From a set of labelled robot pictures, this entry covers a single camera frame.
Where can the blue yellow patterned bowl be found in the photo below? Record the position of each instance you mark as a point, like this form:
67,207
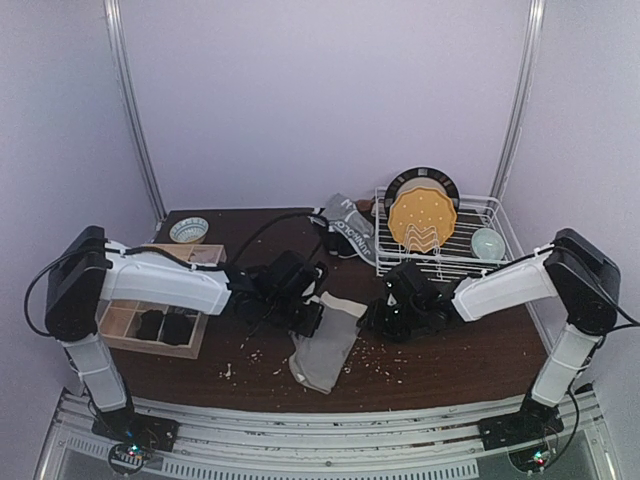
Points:
191,230

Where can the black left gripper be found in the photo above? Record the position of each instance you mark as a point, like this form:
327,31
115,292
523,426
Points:
310,320

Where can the grey underwear white waistband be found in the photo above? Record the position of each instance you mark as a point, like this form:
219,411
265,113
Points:
317,362

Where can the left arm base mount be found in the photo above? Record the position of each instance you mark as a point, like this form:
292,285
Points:
137,436

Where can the pink beige rolled underwear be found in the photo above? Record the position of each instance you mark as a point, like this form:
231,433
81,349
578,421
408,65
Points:
206,255

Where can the left aluminium corner post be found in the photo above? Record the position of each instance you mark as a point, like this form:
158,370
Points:
118,47

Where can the black rimmed plate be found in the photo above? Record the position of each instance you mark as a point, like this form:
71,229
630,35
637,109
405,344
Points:
427,177

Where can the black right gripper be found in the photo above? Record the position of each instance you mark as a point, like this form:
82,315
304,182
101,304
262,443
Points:
379,318

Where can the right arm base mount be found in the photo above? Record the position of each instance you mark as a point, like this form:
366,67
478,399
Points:
523,434

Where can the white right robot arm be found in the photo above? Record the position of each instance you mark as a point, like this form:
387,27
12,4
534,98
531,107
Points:
569,268

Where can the right aluminium corner post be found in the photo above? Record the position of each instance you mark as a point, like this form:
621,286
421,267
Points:
525,78

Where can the wooden compartment organizer box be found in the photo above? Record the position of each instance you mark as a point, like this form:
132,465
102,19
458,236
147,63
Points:
125,325

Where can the black underwear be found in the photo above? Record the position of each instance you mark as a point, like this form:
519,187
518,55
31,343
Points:
336,244

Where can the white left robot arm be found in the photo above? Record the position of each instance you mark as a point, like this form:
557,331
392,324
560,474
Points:
93,270

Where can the yellow scalloped plate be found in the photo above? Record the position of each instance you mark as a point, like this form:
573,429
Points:
422,219

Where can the pale green glass bowl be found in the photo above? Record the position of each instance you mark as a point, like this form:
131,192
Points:
488,244

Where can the aluminium rail front frame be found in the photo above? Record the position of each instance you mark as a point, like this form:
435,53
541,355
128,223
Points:
215,443

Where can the brown cloth item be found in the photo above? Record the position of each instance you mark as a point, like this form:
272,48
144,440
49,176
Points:
365,205

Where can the aluminium corner post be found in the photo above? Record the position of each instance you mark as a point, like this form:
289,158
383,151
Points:
525,78
118,47

